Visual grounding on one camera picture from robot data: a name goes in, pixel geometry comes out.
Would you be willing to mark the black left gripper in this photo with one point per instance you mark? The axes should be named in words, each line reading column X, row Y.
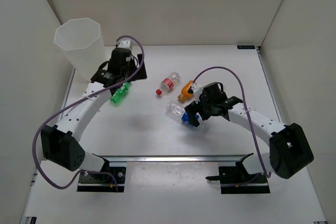
column 140, row 74

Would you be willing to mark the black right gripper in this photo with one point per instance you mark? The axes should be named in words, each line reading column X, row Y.
column 194, row 108

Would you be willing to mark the clear bottle blue label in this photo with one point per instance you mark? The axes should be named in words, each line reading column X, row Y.
column 177, row 112

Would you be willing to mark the green plastic soda bottle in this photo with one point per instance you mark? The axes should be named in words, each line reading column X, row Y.
column 120, row 94

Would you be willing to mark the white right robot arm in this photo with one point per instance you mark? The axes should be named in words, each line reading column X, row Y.
column 289, row 150

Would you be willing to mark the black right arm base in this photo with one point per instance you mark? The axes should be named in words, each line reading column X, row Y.
column 236, row 180

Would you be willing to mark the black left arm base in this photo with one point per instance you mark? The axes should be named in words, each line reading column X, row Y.
column 104, row 183

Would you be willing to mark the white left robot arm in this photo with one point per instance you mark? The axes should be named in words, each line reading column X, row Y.
column 60, row 143

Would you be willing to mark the translucent white plastic bin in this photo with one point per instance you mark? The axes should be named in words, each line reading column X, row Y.
column 81, row 41

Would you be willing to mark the orange juice bottle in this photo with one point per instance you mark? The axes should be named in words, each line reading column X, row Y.
column 185, row 95

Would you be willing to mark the clear bottle red label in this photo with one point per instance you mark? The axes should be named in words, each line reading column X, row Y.
column 167, row 85

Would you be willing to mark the dark label on table edge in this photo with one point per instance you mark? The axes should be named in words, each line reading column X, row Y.
column 245, row 47

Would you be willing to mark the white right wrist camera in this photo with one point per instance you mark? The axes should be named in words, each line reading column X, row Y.
column 196, row 90

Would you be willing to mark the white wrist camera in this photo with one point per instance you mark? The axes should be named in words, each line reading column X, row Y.
column 196, row 90
column 124, row 43

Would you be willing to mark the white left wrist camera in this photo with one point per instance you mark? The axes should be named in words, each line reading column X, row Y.
column 124, row 43

